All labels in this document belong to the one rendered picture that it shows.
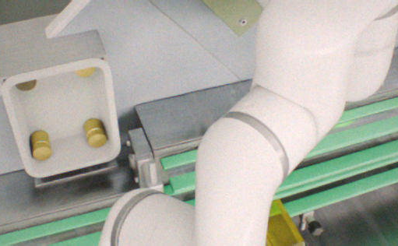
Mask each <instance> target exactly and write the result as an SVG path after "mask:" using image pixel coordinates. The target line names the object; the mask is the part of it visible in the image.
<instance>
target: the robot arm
mask: <svg viewBox="0 0 398 246"><path fill-rule="evenodd" d="M256 1H257V2H258V3H259V4H260V5H261V6H262V8H263V11H262V13H261V15H260V17H259V19H258V22H257V24H256V32H255V66H254V74H253V78H252V87H251V89H250V92H249V93H248V94H247V95H246V96H245V97H243V98H242V99H241V100H240V101H238V102H237V103H236V104H235V105H234V106H233V107H232V108H231V109H230V110H229V111H228V112H227V113H226V114H224V115H223V116H222V117H220V118H219V119H218V120H217V121H216V122H215V123H213V124H212V125H211V126H210V127H209V128H208V130H207V131H206V134H205V135H204V136H203V138H202V140H201V142H200V144H199V147H198V149H197V153H196V157H195V206H192V205H190V204H188V203H186V202H183V201H182V200H177V199H174V198H173V197H171V196H169V195H167V194H165V193H163V192H160V191H158V190H156V189H153V188H138V189H136V190H133V191H130V192H129V193H128V192H127V193H125V194H124V195H123V196H122V197H121V198H120V199H119V200H118V201H117V202H115V203H114V205H113V206H112V208H111V210H110V212H109V213H108V215H107V218H106V222H105V224H104V228H103V230H102V232H101V235H100V242H99V245H98V246H265V243H266V228H267V223H268V220H269V211H270V207H271V203H272V201H273V196H274V194H275V191H276V189H277V188H278V186H279V185H280V184H281V183H282V182H283V181H284V180H285V178H286V177H287V176H288V174H289V173H290V172H291V171H292V170H293V169H294V168H295V167H296V166H297V165H298V164H299V163H300V162H301V161H302V160H303V159H304V157H305V156H306V154H308V153H309V152H310V151H311V150H312V149H314V147H315V145H316V144H317V143H318V142H319V141H320V140H321V139H322V138H323V137H324V136H325V135H326V134H327V133H328V132H329V131H330V130H331V129H332V127H333V126H334V125H335V124H336V123H337V122H338V121H339V120H340V116H341V114H342V112H343V109H344V107H345V103H346V101H357V100H362V99H366V98H367V97H370V96H371V95H372V94H373V93H374V92H375V91H376V90H378V89H379V87H380V86H381V85H382V83H383V82H384V81H383V80H384V79H385V77H386V74H387V72H388V71H389V70H388V69H389V65H390V62H391V60H392V56H393V55H392V53H393V49H394V45H395V43H396V32H397V29H398V0H256Z"/></svg>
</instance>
